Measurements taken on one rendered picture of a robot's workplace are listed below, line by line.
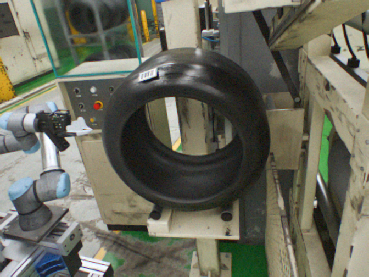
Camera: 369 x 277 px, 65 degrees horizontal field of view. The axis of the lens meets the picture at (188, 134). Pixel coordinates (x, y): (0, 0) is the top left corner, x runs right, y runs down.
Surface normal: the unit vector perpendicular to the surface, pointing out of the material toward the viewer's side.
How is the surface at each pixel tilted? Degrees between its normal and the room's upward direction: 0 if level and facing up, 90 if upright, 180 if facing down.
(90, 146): 90
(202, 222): 0
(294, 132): 90
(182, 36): 90
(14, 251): 0
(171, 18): 90
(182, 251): 0
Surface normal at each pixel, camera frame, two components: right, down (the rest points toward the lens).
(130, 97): -0.26, 0.33
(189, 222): -0.11, -0.88
